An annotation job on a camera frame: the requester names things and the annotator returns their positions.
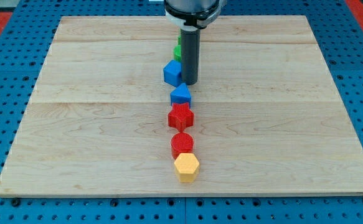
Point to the wooden board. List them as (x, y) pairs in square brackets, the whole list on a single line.
[(269, 120)]

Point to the green cylinder block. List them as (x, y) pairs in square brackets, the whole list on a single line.
[(177, 53)]

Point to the blue triangle block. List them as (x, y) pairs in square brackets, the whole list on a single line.
[(180, 95)]

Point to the blue cube block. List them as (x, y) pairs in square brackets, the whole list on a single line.
[(172, 73)]

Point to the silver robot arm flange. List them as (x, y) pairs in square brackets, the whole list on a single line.
[(191, 15)]

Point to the yellow hexagon block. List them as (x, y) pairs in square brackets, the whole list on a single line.
[(186, 167)]

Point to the red cylinder block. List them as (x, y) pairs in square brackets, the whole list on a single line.
[(181, 143)]

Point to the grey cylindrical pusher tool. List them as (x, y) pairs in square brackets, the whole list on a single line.
[(190, 46)]

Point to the red star block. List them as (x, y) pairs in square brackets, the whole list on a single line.
[(180, 116)]

